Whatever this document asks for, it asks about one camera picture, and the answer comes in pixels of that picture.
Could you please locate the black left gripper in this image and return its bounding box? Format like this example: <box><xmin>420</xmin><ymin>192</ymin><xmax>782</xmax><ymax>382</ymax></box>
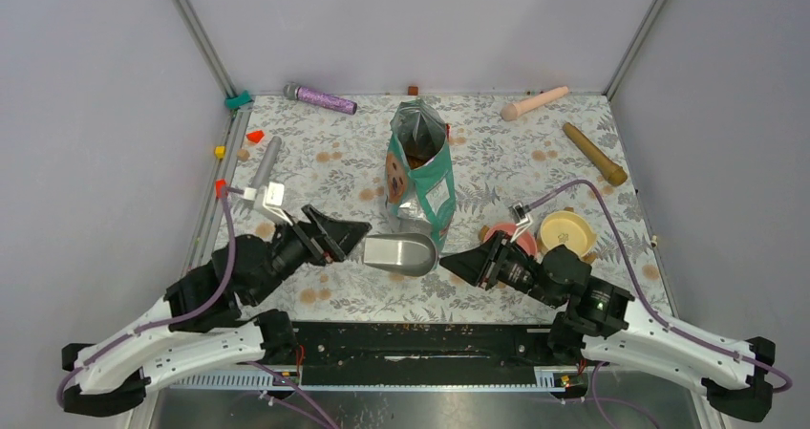
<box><xmin>251</xmin><ymin>204</ymin><xmax>373</xmax><ymax>305</ymax></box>

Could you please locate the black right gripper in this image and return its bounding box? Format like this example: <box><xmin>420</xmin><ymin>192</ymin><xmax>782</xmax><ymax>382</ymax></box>
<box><xmin>438</xmin><ymin>229</ymin><xmax>563</xmax><ymax>308</ymax></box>

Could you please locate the grey plastic scoop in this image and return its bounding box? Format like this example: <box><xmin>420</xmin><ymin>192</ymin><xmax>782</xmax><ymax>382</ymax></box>
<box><xmin>362</xmin><ymin>232</ymin><xmax>439</xmax><ymax>277</ymax></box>

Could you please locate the green dog food bag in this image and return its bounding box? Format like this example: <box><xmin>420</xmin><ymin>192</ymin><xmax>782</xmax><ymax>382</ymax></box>
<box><xmin>384</xmin><ymin>98</ymin><xmax>457</xmax><ymax>250</ymax></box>

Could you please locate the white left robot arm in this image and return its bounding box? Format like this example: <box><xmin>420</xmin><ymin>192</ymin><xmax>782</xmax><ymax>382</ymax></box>
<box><xmin>56</xmin><ymin>183</ymin><xmax>372</xmax><ymax>418</ymax></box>

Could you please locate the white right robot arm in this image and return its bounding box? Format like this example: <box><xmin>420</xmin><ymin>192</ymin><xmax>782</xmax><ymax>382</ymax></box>
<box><xmin>439</xmin><ymin>210</ymin><xmax>776</xmax><ymax>422</ymax></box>

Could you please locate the pink pet bowl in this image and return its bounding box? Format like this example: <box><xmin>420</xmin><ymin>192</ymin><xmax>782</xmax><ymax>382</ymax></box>
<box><xmin>479</xmin><ymin>223</ymin><xmax>539</xmax><ymax>257</ymax></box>

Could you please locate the yellow pet bowl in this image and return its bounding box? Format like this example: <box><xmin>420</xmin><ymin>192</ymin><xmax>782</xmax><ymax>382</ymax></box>
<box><xmin>536</xmin><ymin>210</ymin><xmax>596</xmax><ymax>257</ymax></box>

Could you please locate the floral table mat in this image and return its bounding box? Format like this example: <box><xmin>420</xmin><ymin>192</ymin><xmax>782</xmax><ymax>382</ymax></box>
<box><xmin>230</xmin><ymin>95</ymin><xmax>671</xmax><ymax>324</ymax></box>

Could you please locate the grey cylinder tool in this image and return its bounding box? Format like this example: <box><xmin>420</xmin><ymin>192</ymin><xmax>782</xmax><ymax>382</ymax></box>
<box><xmin>248</xmin><ymin>136</ymin><xmax>283</xmax><ymax>189</ymax></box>

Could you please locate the orange toy block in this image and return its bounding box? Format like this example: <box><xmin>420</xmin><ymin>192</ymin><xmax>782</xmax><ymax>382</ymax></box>
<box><xmin>215</xmin><ymin>179</ymin><xmax>228</xmax><ymax>199</ymax></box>

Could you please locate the red toy block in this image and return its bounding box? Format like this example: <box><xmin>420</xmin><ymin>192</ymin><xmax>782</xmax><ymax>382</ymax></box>
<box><xmin>245</xmin><ymin>130</ymin><xmax>265</xmax><ymax>144</ymax></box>

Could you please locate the purple glitter microphone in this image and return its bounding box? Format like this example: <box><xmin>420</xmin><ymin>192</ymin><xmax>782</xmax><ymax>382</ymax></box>
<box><xmin>283</xmin><ymin>82</ymin><xmax>357</xmax><ymax>115</ymax></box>

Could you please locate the pink toy stick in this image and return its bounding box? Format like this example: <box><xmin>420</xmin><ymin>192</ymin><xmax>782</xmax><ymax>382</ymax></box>
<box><xmin>501</xmin><ymin>86</ymin><xmax>569</xmax><ymax>121</ymax></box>

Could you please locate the brown wooden rolling pin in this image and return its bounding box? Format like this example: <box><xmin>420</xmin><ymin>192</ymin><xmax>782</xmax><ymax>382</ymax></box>
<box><xmin>563</xmin><ymin>122</ymin><xmax>629</xmax><ymax>186</ymax></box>

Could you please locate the teal clip in corner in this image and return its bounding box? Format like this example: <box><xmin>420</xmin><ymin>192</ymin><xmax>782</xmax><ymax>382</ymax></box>
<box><xmin>224</xmin><ymin>91</ymin><xmax>252</xmax><ymax>111</ymax></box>

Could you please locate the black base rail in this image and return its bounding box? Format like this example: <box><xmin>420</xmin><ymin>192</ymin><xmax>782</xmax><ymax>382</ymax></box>
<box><xmin>259</xmin><ymin>321</ymin><xmax>592</xmax><ymax>387</ymax></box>

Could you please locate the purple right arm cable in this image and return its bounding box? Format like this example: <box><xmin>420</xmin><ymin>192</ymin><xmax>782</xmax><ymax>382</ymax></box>
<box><xmin>524</xmin><ymin>179</ymin><xmax>794</xmax><ymax>429</ymax></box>

